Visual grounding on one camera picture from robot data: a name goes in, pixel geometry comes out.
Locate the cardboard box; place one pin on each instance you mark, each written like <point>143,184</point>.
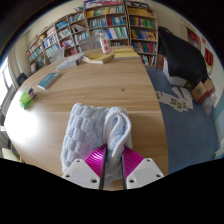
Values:
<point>199,92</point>
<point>210,86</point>

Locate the papers on floor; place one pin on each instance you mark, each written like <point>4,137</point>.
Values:
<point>175,100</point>

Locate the wide grey mesh chair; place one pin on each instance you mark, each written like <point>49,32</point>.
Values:
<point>88,44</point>

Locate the green plastic container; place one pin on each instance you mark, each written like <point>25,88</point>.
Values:
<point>24,99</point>

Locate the small grey mesh chair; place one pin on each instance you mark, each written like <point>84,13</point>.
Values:
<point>57,55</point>

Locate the small wall shelf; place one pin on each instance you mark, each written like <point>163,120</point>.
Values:
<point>193,36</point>

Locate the yellow book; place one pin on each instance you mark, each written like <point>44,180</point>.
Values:
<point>98,58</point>

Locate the red wall poster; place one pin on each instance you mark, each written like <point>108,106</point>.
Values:
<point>208,57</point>

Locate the white waffle-textured towel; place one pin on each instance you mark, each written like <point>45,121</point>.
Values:
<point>86,133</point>

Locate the white bottle with red label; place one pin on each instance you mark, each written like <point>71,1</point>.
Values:
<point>105,45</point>

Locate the black cloth cover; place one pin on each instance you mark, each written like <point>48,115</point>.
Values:
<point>183,55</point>

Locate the yellow folder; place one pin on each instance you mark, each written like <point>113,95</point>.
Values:
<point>126,53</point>

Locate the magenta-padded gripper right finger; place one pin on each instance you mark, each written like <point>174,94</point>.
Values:
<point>140,171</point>

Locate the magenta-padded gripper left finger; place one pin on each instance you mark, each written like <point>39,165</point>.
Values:
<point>86,171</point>

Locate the white box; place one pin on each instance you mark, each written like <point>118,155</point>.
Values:
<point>175,79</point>

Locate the grey book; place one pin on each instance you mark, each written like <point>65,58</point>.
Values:
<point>70,62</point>

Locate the dark office chair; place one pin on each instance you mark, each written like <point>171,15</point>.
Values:
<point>21,79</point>

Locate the teal book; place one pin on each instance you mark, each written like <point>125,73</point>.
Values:
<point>48,80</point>

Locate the yellow-green chair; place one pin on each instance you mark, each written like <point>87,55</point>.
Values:
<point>10,155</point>

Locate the wooden bookshelf unit with books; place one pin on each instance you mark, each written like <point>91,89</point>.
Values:
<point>110,21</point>

